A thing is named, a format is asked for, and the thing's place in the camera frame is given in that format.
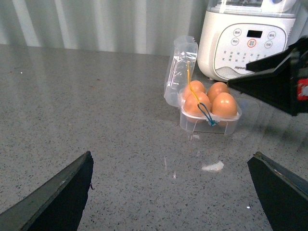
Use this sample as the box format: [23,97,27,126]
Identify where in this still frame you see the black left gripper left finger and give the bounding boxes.
[0,151,93,231]

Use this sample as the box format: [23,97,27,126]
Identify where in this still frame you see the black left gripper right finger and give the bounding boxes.
[247,152,308,231]

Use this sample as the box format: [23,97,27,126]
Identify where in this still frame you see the clear plastic egg box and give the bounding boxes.
[164,36,242,135]

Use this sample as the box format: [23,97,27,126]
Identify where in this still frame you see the white soy milk maker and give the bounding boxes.
[197,0,300,82]

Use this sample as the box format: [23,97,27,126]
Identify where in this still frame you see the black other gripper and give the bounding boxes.
[227,36,308,116]

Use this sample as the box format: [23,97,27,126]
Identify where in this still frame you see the brown egg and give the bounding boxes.
[183,80,206,100]
[211,92,237,117]
[207,82,230,103]
[183,91,212,116]

